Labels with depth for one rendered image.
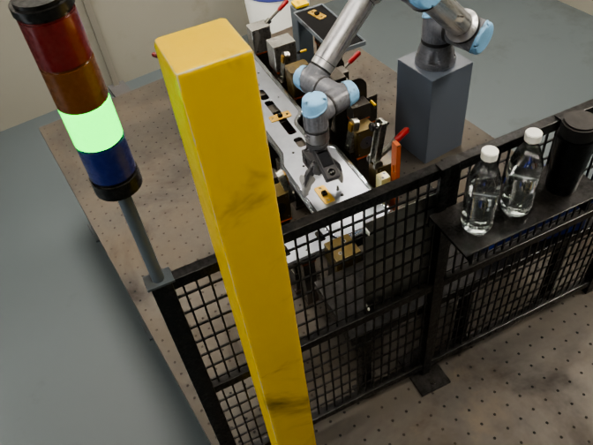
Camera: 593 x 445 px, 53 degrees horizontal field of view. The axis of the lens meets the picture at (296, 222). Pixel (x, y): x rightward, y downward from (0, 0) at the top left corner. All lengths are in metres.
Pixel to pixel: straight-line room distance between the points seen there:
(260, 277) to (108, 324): 2.15
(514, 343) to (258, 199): 1.30
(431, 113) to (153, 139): 1.26
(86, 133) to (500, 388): 1.45
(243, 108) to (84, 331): 2.44
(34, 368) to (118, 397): 0.47
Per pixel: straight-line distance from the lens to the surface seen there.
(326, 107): 1.74
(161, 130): 2.88
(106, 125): 0.83
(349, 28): 1.89
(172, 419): 2.72
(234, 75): 0.73
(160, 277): 1.07
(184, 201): 2.47
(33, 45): 0.78
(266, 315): 1.07
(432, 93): 2.31
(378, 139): 1.91
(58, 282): 3.37
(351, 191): 1.96
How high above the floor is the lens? 2.36
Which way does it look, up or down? 46 degrees down
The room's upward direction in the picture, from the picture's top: 8 degrees counter-clockwise
